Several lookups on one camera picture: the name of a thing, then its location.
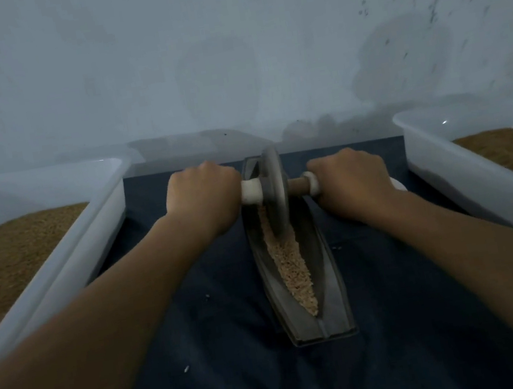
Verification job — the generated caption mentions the dark blue tablecloth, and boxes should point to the dark blue tablecloth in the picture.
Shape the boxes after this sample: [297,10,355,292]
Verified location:
[66,117,513,389]

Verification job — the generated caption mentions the person's left hand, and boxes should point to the person's left hand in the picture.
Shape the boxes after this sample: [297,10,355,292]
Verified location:
[159,157,251,250]

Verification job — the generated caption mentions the person's left forearm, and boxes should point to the person's left forearm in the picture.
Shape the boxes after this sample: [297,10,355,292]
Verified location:
[0,214,238,389]

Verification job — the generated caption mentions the small ground grain portion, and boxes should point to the small ground grain portion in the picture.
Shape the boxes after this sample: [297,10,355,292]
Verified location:
[257,199,321,323]

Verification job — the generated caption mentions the person's right hand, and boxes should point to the person's right hand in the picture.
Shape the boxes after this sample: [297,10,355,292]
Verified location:
[303,140,403,234]

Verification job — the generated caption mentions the metal grinding wheel with handles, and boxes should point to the metal grinding wheel with handles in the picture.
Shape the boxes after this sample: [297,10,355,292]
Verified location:
[235,139,328,243]

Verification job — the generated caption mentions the boat-shaped metal grinding trough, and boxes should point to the boat-shaped metal grinding trough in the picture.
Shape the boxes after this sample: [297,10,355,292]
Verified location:
[234,145,360,353]

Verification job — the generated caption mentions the white plastic tray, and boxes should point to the white plastic tray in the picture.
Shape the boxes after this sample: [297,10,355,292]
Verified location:
[0,152,162,374]
[391,94,513,273]

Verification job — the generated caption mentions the person's right forearm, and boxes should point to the person's right forearm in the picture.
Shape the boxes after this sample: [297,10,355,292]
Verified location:
[364,175,513,389]

